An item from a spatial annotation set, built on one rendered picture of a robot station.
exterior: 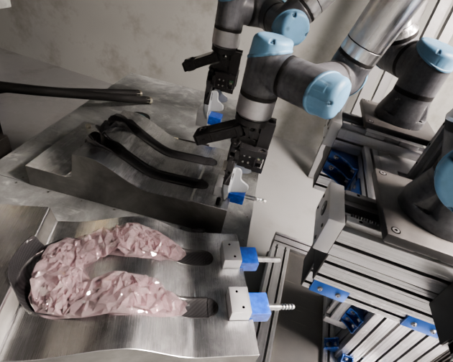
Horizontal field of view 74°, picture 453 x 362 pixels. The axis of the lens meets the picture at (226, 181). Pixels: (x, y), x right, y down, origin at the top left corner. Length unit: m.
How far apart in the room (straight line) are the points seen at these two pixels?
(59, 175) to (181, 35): 2.40
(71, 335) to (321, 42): 2.61
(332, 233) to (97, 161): 0.53
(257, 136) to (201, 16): 2.38
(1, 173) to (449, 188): 0.95
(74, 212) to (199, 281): 0.36
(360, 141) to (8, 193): 1.01
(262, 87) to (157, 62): 2.70
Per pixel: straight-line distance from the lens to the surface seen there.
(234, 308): 0.56
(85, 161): 0.76
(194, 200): 0.71
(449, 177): 0.46
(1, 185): 0.93
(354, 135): 1.07
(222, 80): 0.91
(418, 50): 1.06
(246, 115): 0.60
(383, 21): 0.62
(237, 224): 0.80
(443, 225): 0.64
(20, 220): 0.66
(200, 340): 0.56
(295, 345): 1.36
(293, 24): 0.76
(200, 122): 0.97
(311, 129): 3.00
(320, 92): 0.52
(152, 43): 3.21
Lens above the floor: 1.36
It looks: 37 degrees down
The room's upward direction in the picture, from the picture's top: 14 degrees clockwise
